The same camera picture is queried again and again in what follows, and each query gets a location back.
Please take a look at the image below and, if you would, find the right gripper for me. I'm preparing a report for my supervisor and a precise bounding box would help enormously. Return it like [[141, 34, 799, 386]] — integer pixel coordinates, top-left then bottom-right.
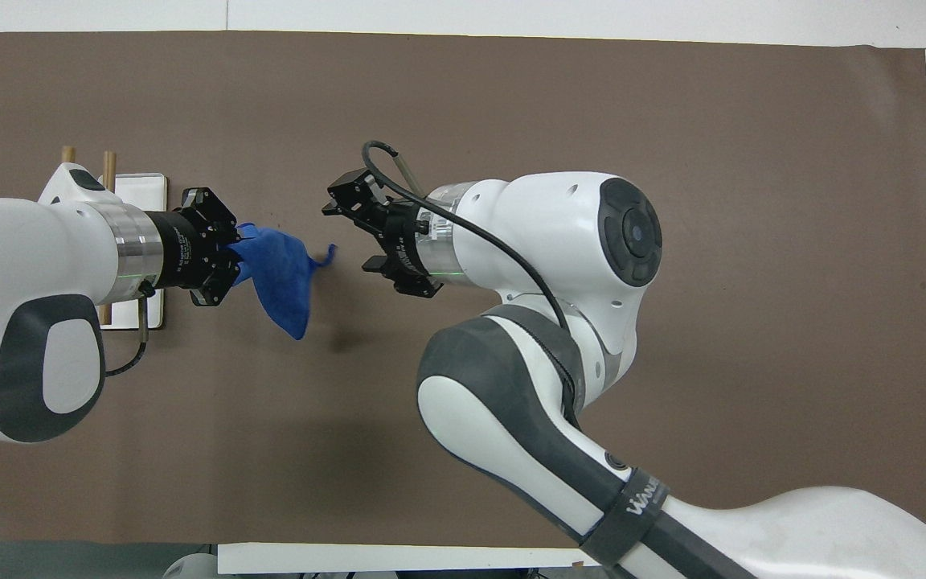
[[322, 168, 443, 299]]

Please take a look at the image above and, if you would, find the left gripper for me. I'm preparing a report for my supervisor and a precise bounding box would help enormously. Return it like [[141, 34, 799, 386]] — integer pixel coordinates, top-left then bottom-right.
[[145, 186, 244, 308]]

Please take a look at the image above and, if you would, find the blue towel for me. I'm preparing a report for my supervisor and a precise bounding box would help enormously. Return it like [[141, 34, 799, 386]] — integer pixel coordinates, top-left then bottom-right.
[[229, 223, 338, 341]]

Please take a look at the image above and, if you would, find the white towel rack base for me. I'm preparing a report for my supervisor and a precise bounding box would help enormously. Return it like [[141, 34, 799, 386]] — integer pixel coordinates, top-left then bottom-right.
[[96, 172, 169, 331]]

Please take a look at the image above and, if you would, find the black cable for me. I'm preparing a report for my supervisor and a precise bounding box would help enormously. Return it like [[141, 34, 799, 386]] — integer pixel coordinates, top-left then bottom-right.
[[361, 140, 580, 429], [104, 280, 158, 378]]

